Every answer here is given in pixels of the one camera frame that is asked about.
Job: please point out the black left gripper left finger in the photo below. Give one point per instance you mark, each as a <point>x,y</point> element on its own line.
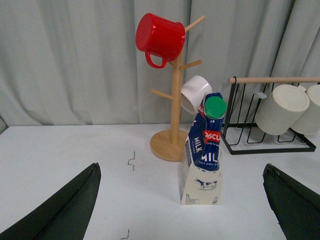
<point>63,216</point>

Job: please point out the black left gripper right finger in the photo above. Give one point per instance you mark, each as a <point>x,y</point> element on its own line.
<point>296,207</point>

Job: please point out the blue white milk carton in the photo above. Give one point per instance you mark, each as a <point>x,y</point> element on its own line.
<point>200,177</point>

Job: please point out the cream ribbed mug right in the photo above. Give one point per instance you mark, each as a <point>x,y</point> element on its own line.
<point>309,122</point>

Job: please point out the cream ribbed mug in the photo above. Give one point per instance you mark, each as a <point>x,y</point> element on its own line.
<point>309,122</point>
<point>281,109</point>

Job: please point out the cream ribbed mug left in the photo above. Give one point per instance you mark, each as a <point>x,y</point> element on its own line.
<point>281,109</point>

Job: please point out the wooden mug tree stand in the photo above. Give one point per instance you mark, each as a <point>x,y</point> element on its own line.
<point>169,144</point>

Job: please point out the white glossy mug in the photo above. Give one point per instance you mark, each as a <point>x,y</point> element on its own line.
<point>192,93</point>

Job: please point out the red ribbed mug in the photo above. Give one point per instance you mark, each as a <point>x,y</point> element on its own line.
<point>160,39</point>

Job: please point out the black wire mug rack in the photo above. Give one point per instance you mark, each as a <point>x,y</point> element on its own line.
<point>240,133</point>

